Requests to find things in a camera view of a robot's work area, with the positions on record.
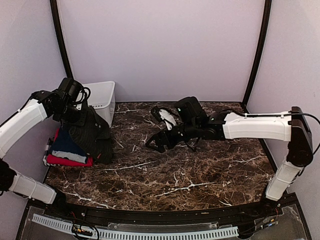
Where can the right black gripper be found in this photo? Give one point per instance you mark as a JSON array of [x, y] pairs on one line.
[[159, 135]]

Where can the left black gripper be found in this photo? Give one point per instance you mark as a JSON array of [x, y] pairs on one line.
[[81, 119]]

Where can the black clothes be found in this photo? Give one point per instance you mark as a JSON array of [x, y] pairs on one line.
[[94, 137]]

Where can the navy blue t-shirt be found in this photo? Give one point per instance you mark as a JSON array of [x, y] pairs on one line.
[[64, 147]]

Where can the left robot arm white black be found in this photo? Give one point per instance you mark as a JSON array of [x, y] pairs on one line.
[[60, 104]]

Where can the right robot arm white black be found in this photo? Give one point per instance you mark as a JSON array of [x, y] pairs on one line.
[[192, 122]]

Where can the white plastic bin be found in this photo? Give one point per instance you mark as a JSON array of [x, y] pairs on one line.
[[102, 98]]

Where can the black white striped folded cloth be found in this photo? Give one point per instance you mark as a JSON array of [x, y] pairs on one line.
[[46, 153]]

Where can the folded red t-shirt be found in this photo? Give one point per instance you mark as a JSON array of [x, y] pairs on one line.
[[63, 162]]

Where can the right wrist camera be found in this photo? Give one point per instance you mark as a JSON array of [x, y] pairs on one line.
[[164, 115]]

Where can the left black frame post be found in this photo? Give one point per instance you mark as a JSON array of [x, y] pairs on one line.
[[60, 38]]

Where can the black frame post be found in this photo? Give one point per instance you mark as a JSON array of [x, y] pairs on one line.
[[258, 53], [60, 38]]

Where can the black curved front rail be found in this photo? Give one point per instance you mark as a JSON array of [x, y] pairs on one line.
[[243, 216]]

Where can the white slotted cable duct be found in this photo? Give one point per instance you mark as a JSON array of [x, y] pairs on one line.
[[117, 231]]

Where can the right black frame post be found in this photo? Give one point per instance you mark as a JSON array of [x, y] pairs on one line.
[[258, 53]]

